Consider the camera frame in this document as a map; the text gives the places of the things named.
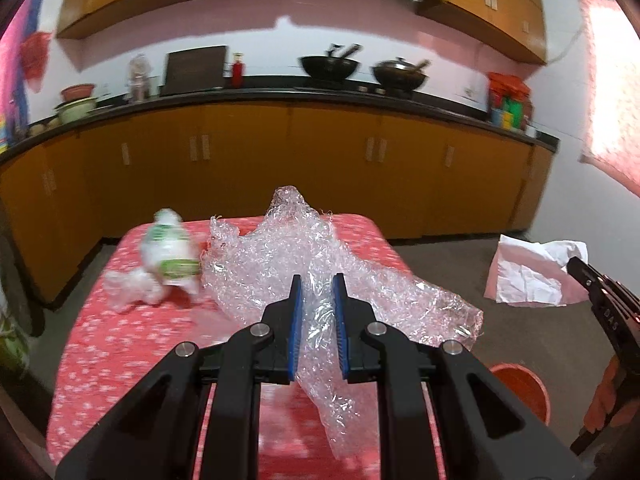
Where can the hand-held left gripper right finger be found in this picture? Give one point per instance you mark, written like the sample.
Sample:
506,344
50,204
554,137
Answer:
340,332

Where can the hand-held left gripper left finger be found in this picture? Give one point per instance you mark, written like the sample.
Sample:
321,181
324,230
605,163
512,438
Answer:
295,332

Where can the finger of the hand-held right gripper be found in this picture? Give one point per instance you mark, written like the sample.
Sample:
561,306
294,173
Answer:
607,305

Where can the red plastic bin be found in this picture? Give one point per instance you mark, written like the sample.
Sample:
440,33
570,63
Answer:
525,390

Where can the clear bubble wrap sheet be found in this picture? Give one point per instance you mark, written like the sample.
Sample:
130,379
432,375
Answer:
260,260

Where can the white paper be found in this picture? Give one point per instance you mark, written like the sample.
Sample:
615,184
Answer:
525,275

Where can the clear plastic bag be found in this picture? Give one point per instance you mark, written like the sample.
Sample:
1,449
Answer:
130,287

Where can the person's right hand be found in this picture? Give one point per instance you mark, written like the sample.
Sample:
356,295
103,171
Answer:
602,400

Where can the orange wooden base cabinets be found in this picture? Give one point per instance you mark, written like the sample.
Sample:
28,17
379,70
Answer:
250,170

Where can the red floral tablecloth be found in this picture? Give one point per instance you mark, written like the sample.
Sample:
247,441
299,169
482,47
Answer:
125,360

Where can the colourful containers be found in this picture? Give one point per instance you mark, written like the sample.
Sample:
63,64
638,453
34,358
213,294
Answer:
507,115

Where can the pink patterned curtain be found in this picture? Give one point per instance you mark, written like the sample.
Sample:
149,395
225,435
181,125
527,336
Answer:
615,90

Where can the black kitchen countertop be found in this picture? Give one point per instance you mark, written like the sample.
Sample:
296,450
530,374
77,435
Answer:
280,94

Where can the black wok with lid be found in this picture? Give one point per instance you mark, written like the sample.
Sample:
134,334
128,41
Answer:
400,77

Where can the black open wok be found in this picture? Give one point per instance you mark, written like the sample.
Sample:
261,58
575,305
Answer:
330,67

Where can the red bottle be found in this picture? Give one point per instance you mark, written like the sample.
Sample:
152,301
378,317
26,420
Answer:
237,72

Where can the black board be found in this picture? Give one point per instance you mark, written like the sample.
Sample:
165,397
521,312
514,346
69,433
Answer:
195,70

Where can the clear jar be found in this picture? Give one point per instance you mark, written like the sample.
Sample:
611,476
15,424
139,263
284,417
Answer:
139,80

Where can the green basin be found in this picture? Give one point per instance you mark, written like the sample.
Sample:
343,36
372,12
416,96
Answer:
75,111

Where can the red basin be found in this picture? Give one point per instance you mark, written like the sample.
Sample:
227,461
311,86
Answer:
77,92

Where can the red mesh bag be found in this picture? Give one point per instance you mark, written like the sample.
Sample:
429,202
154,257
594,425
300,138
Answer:
36,60

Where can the pink hanging cloth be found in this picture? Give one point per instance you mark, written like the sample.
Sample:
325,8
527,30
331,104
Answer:
12,70

